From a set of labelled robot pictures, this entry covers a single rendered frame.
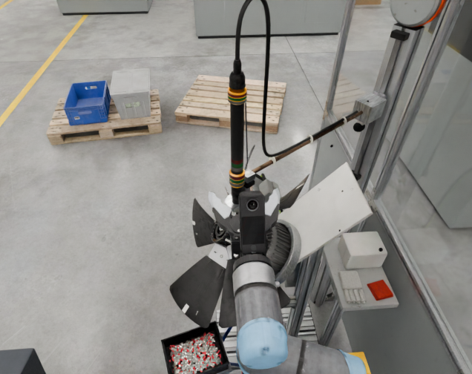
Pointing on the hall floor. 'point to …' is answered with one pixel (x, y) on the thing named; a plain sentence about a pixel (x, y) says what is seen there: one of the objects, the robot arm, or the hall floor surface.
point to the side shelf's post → (331, 325)
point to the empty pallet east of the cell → (202, 86)
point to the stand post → (303, 291)
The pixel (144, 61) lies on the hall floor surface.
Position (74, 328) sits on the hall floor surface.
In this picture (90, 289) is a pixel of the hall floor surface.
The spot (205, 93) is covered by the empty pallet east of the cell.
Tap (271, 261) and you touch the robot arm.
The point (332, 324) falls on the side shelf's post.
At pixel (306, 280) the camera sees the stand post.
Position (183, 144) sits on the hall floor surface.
